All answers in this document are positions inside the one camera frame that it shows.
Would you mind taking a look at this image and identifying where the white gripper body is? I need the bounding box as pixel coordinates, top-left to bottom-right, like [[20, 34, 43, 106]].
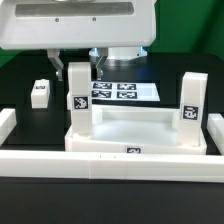
[[0, 0, 157, 50]]

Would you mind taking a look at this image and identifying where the white U-shaped boundary fence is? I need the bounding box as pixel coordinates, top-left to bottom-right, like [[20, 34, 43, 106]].
[[0, 108, 224, 184]]

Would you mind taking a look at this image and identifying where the white desk top tray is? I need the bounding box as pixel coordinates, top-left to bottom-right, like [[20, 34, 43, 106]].
[[65, 105, 207, 155]]

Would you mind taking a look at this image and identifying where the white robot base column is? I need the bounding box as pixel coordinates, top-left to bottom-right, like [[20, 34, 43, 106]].
[[89, 46, 147, 60]]

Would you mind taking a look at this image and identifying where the fiducial marker sheet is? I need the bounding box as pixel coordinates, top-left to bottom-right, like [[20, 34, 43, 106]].
[[92, 81, 160, 102]]

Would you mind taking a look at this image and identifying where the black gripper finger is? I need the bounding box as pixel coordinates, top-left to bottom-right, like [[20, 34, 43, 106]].
[[47, 49, 64, 81], [96, 48, 108, 80]]

